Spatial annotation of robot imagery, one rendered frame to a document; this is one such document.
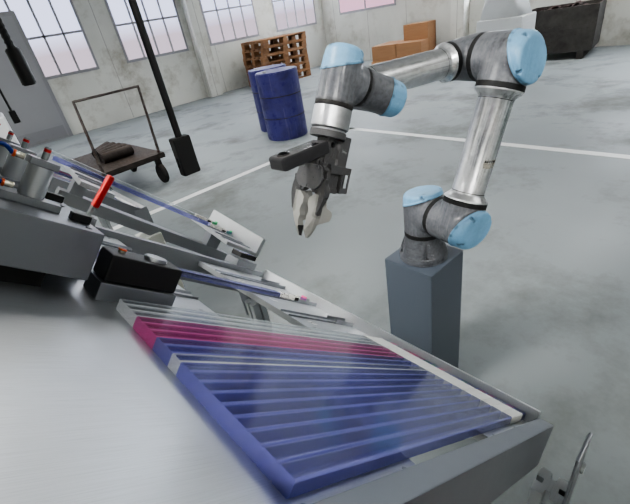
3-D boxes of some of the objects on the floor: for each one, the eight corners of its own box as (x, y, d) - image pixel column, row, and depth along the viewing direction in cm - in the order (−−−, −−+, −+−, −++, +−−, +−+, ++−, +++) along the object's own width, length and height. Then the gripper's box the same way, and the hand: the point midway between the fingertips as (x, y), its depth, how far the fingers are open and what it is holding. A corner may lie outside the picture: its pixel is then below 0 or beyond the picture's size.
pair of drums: (286, 120, 587) (275, 62, 546) (324, 129, 502) (314, 62, 462) (246, 132, 562) (231, 72, 521) (279, 144, 478) (264, 74, 437)
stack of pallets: (289, 75, 1053) (282, 34, 1002) (312, 74, 988) (306, 30, 937) (247, 87, 982) (237, 43, 931) (269, 87, 917) (260, 40, 866)
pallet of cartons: (443, 57, 872) (444, 18, 833) (415, 67, 818) (414, 25, 779) (394, 60, 966) (392, 25, 927) (366, 69, 913) (363, 32, 873)
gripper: (364, 138, 76) (341, 243, 81) (328, 134, 83) (309, 231, 87) (334, 128, 70) (312, 242, 75) (298, 125, 77) (279, 230, 81)
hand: (301, 230), depth 79 cm, fingers closed
